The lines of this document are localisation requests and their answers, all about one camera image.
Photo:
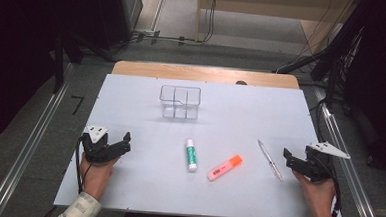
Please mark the white table board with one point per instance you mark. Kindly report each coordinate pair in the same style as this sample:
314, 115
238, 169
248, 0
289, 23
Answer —
143, 186

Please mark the black metal stand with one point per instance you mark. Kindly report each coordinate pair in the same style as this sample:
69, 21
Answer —
331, 69
59, 64

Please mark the light wooden desk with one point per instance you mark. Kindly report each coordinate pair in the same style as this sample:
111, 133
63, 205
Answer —
269, 5

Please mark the white and green glue stick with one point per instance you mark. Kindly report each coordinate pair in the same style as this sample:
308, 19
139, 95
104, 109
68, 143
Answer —
191, 155

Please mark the wooden table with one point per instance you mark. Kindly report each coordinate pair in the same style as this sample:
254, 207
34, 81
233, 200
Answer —
183, 73

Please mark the person's right hand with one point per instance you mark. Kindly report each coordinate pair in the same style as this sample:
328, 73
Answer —
316, 195

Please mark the black cabinet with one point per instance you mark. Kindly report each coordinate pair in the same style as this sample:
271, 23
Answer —
119, 14

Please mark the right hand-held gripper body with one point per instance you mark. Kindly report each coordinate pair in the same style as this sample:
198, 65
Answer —
320, 162

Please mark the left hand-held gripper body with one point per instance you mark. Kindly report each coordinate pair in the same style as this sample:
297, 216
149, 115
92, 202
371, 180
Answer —
93, 148

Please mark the silver pen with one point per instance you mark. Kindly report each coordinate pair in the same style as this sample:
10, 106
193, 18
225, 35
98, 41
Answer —
270, 160

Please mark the clear plastic desk organizer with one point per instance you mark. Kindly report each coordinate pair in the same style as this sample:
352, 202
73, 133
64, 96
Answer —
180, 102

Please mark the pink and orange highlighter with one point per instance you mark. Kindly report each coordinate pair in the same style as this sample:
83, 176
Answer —
224, 168

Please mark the metal floor rail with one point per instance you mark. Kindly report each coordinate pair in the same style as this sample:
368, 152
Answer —
354, 183
28, 146

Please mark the person's left hand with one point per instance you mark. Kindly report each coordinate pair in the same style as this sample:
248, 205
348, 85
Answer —
93, 178

